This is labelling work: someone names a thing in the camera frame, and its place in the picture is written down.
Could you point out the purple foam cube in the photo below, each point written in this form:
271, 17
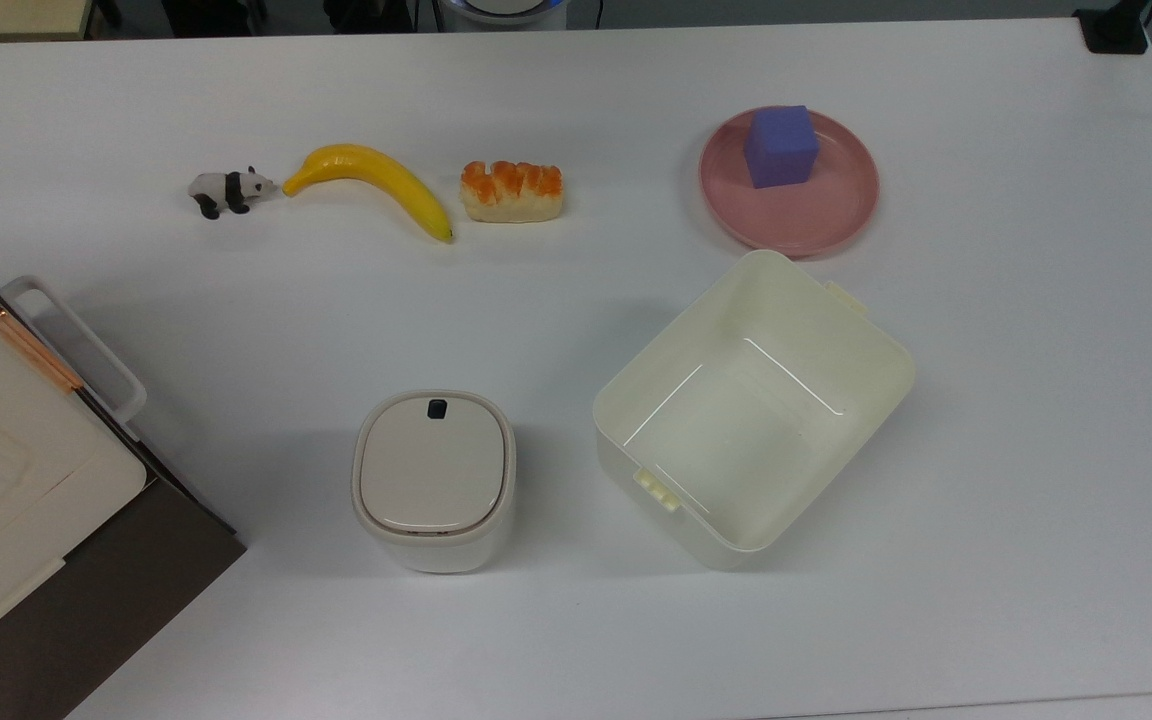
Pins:
781, 150

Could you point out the light wooden desk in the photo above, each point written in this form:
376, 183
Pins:
6, 15

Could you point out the orange glazed toy bread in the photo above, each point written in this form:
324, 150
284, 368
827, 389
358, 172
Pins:
511, 192

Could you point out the black table clamp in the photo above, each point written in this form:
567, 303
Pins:
1114, 35

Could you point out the black white panda toy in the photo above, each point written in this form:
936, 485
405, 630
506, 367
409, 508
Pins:
226, 190

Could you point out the pink round plate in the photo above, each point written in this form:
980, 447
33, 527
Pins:
796, 215

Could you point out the orange box latch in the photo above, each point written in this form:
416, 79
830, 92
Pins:
36, 352

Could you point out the yellow toy banana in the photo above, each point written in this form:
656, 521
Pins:
386, 175

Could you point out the small cream lidded trash can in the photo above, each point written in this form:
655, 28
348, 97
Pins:
433, 470

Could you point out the cream open plastic bin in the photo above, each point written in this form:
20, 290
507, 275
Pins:
746, 430

